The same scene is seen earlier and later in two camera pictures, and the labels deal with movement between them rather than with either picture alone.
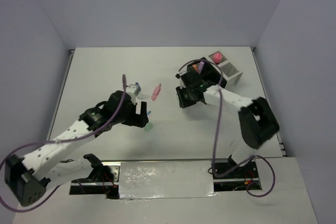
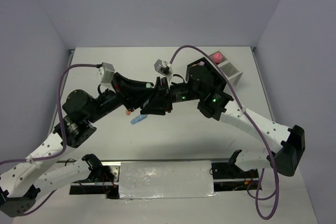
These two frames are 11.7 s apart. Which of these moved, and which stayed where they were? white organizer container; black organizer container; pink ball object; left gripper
Moved: left gripper
Stayed: white organizer container; pink ball object; black organizer container
